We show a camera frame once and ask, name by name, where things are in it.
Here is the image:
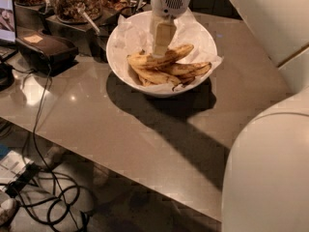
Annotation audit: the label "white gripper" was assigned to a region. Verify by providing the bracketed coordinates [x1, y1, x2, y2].
[150, 0, 190, 57]

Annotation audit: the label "spotted yellow banana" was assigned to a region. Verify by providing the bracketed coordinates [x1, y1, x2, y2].
[163, 62, 211, 78]
[126, 43, 194, 69]
[133, 68, 182, 86]

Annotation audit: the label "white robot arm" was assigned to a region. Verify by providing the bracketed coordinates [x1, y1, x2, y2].
[221, 0, 309, 232]

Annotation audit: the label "white paper bowl liner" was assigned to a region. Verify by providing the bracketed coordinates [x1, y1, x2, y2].
[110, 7, 224, 94]

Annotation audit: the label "white bowl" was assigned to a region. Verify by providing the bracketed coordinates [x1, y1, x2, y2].
[105, 10, 218, 99]

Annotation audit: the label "dark jar stand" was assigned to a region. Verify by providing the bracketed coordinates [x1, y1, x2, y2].
[14, 3, 148, 63]

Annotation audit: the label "glass jar of nuts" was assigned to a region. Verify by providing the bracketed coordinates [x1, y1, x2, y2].
[50, 0, 102, 24]

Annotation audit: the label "dark brown pouch case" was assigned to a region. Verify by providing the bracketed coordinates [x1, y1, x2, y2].
[16, 30, 79, 76]

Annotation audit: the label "laptop screen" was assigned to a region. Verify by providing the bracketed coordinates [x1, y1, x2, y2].
[0, 0, 16, 45]

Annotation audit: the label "papers on floor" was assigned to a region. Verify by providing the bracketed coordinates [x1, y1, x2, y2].
[0, 145, 33, 197]

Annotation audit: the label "white scoop handle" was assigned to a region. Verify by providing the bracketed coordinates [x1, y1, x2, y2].
[77, 8, 100, 36]

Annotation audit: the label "black cable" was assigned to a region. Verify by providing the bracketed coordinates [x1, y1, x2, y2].
[0, 63, 91, 232]

